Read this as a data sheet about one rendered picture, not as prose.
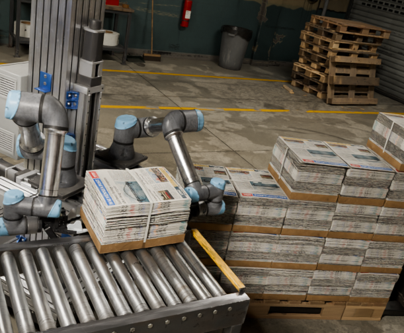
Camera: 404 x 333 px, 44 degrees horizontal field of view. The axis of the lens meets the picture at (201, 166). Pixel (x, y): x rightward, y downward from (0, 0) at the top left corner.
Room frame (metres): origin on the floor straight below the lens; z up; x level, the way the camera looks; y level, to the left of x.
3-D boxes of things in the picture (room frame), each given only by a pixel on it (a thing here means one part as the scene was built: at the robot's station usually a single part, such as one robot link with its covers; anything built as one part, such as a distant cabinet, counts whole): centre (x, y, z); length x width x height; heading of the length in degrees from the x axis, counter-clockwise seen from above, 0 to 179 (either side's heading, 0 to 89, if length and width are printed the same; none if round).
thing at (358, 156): (2.72, -0.87, 1.06); 0.37 x 0.28 x 0.01; 17
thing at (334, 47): (9.25, -2.03, 0.65); 1.33 x 0.94 x 1.30; 127
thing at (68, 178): (2.15, 0.66, 0.87); 0.15 x 0.15 x 0.10
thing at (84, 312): (1.46, 0.37, 0.77); 0.47 x 0.05 x 0.05; 33
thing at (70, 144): (2.15, 0.67, 0.98); 0.13 x 0.12 x 0.14; 102
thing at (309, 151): (2.64, -0.60, 1.06); 0.37 x 0.29 x 0.01; 16
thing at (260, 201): (2.63, -0.46, 0.42); 1.17 x 0.39 x 0.83; 105
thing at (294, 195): (2.66, -0.59, 0.86); 0.38 x 0.29 x 0.04; 16
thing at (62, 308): (1.42, 0.43, 0.77); 0.47 x 0.05 x 0.05; 33
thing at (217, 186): (2.17, -0.08, 0.92); 0.11 x 0.08 x 0.11; 132
